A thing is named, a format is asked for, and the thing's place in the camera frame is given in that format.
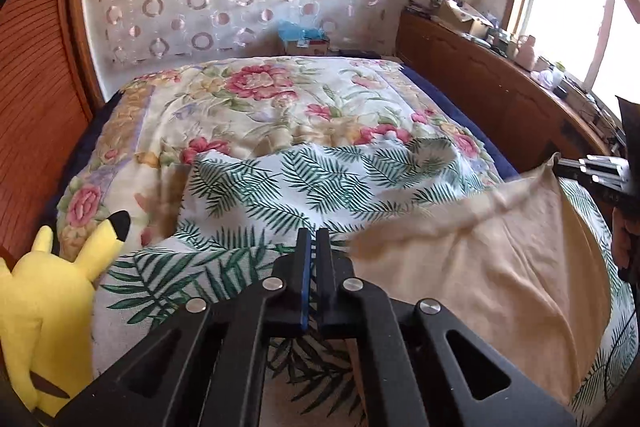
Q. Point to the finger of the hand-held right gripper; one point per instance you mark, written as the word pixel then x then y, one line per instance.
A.
pixel 605 181
pixel 592 163

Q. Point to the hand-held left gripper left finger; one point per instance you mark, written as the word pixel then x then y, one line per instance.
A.
pixel 306 297

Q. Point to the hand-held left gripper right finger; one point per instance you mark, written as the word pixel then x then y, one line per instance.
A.
pixel 322 287

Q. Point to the beige printed t-shirt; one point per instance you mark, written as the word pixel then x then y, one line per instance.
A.
pixel 475 267

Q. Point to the person's right hand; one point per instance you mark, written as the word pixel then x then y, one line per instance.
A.
pixel 621 237

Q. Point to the white plastic bag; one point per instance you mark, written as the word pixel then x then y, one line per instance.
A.
pixel 547 78

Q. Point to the green capped bottle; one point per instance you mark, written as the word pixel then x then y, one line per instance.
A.
pixel 558 67

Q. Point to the leaf print bed sheet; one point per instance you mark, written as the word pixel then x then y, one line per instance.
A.
pixel 300 187

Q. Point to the pink thermos jug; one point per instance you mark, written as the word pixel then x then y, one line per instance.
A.
pixel 526 53

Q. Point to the low wooden cabinet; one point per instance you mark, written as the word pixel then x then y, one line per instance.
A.
pixel 475 77

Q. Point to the wood framed window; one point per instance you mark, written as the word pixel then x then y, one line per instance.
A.
pixel 565 7

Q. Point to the floral blanket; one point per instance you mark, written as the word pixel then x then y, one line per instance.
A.
pixel 260 107

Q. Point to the open cardboard box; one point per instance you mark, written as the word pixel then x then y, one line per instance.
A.
pixel 460 19

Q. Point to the small cardboard box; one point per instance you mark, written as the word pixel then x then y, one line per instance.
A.
pixel 307 48

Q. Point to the yellow plush toy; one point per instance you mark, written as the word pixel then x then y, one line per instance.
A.
pixel 45 307

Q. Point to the wooden slatted wardrobe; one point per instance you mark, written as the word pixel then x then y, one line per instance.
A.
pixel 40 107

